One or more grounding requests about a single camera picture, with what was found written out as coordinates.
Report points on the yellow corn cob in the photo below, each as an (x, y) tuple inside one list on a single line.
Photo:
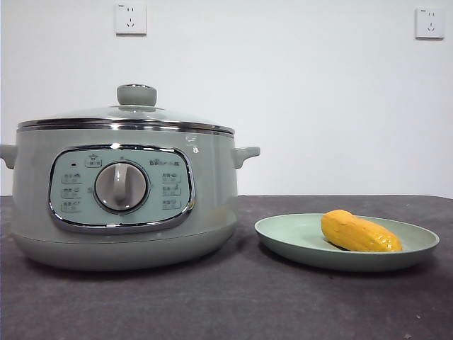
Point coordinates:
[(357, 232)]

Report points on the glass lid with green knob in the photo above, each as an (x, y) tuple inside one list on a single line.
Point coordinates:
[(136, 95)]

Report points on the pale green electric steamer pot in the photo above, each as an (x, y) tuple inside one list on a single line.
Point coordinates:
[(212, 198)]

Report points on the pale green round plate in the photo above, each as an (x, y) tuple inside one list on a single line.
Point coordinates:
[(290, 237)]

